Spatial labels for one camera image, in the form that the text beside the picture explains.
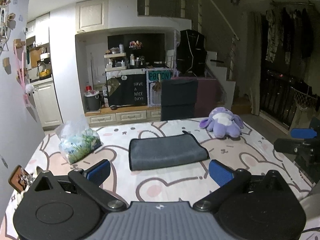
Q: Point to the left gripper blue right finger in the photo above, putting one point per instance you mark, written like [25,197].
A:
[230,183]

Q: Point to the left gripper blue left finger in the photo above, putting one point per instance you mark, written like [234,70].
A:
[88,184]

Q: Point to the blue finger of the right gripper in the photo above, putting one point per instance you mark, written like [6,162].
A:
[303,133]
[288,146]

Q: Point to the purple and grey towel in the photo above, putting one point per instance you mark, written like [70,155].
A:
[163,152]

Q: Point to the bunny pattern tablecloth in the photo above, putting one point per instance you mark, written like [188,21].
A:
[250,151]

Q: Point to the floral tissue pack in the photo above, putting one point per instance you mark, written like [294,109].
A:
[77,139]

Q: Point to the white ceramic cat figurine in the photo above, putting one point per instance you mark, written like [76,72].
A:
[33,177]

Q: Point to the purple plush toy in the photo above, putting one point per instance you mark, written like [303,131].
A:
[222,122]

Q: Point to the white drawer cabinet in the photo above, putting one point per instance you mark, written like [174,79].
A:
[123,115]

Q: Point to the small brown framed card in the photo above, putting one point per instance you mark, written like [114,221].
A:
[19,179]

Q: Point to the dark grey trash bin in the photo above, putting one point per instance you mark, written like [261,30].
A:
[92,102]

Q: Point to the maroon cushioned panel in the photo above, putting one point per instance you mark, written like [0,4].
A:
[206,97]

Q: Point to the dark chair back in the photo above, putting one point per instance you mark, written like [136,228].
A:
[178,98]

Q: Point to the black have a nice day cloth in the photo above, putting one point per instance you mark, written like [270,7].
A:
[127,90]

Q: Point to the white countertop shelf rack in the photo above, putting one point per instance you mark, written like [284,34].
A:
[115,62]

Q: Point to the teal poster sign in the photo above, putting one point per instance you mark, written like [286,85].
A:
[159,75]

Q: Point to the black hanging garment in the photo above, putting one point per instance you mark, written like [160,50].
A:
[191,54]

